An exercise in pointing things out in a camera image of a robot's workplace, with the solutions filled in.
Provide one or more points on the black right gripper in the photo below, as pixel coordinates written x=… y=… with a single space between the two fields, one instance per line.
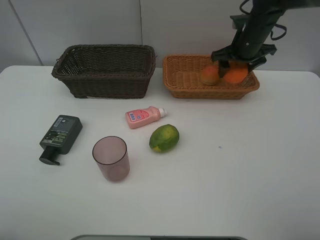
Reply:
x=248 y=46

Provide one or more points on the orange tangerine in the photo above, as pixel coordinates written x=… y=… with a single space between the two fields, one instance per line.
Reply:
x=236 y=73

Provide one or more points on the red yellow peach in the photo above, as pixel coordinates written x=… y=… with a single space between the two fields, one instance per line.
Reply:
x=210 y=75

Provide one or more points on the green papaya fruit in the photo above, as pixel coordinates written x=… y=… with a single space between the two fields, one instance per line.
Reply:
x=164 y=138

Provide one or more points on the pink lotion bottle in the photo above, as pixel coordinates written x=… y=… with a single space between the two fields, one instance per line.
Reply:
x=141 y=117

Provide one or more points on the dark green pump bottle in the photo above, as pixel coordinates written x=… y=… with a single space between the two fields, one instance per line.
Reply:
x=60 y=138

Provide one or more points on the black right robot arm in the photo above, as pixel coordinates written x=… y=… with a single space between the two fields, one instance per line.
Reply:
x=268 y=12

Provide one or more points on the light orange wicker basket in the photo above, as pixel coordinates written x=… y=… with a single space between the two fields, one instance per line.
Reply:
x=182 y=77

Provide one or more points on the dark brown wicker basket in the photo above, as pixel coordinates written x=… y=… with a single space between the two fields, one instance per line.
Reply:
x=107 y=71

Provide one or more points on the translucent pink plastic cup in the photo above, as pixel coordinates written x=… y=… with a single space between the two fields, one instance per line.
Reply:
x=111 y=156

